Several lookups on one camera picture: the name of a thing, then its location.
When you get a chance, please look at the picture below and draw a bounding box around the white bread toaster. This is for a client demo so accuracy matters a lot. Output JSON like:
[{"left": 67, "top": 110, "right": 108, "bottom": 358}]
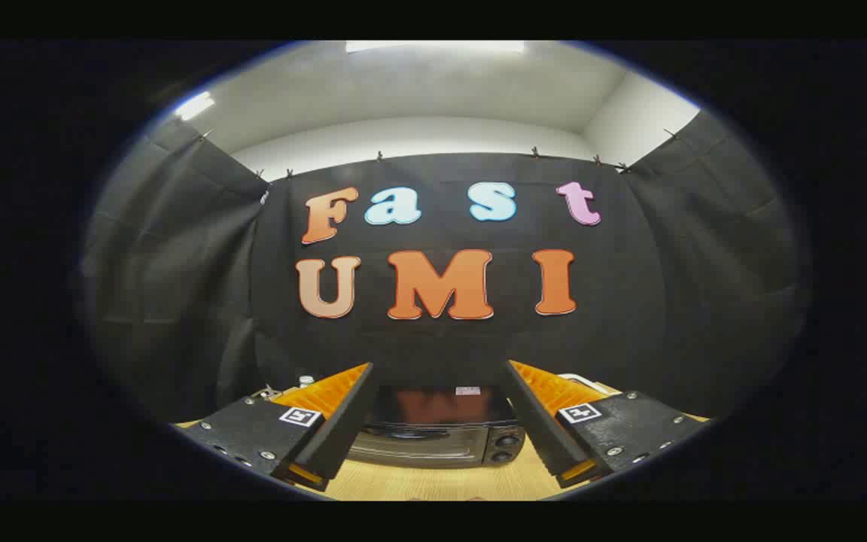
[{"left": 558, "top": 373, "right": 613, "bottom": 395}]

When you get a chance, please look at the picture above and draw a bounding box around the black toaster oven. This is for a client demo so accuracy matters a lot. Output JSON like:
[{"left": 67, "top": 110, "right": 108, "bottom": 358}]
[{"left": 348, "top": 385, "right": 526, "bottom": 469}]

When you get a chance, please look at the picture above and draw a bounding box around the ceiling light panel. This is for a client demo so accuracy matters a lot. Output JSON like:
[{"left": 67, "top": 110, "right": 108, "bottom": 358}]
[
  {"left": 175, "top": 91, "right": 216, "bottom": 122},
  {"left": 345, "top": 41, "right": 526, "bottom": 54}
]

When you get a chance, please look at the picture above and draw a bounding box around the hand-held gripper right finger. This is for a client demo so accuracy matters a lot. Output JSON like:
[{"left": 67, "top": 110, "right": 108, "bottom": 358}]
[{"left": 505, "top": 360, "right": 709, "bottom": 490}]

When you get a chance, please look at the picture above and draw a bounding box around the black backdrop cloth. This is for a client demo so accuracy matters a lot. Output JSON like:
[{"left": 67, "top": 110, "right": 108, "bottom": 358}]
[{"left": 80, "top": 113, "right": 811, "bottom": 422}]

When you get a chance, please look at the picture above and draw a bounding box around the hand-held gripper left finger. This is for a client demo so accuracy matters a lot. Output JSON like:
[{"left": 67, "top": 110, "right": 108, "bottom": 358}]
[{"left": 175, "top": 362, "right": 374, "bottom": 492}]

